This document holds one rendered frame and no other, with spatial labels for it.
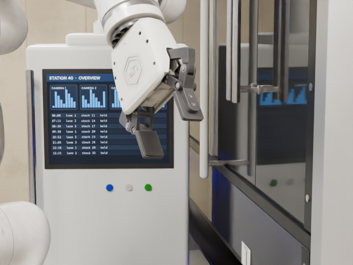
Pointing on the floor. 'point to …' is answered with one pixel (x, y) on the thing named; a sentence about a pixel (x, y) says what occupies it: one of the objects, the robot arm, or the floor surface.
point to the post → (333, 136)
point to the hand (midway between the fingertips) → (170, 133)
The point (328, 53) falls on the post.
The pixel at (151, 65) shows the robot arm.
